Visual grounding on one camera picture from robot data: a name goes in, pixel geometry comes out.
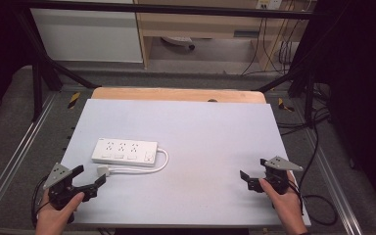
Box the person's right hand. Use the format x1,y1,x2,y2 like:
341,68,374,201
258,171,307,230

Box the white power strip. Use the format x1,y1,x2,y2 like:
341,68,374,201
91,137,160,168

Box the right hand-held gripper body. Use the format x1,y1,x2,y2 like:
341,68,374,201
263,156,305,195

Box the yellow black tape strip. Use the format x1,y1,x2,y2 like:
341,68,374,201
67,91,81,110
277,97,296,113

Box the aluminium rail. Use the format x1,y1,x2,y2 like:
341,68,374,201
305,128,364,235
0,93,57,223

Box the wooden table board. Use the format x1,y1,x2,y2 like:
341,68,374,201
90,86,267,105

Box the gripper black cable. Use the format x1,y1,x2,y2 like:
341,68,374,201
287,125,339,227
30,175,51,229

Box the black metal frame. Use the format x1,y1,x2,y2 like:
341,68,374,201
11,0,317,122

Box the office chair base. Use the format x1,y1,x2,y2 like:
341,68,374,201
161,35,197,51

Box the person's left hand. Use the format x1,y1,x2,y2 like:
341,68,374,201
35,190,86,235

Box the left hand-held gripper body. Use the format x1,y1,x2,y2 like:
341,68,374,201
42,162,81,212

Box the black curtain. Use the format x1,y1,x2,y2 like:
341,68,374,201
302,0,376,213
0,0,35,131

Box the black hanging cables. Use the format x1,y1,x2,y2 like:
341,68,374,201
240,17,297,76

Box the white wall socket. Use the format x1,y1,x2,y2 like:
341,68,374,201
256,0,284,11

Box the black floor cables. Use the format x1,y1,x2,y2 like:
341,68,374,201
275,82,332,137

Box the white power strip cable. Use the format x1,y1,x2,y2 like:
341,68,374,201
109,148,170,175

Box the light wooden desk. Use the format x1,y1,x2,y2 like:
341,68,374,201
132,0,309,71

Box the white plug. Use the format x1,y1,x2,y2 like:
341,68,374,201
96,164,113,177

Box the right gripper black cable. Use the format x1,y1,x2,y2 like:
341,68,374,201
287,125,339,227

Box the white cabinet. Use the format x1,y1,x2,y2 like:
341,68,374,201
29,7,144,64

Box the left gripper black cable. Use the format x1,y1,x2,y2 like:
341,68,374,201
30,175,51,229

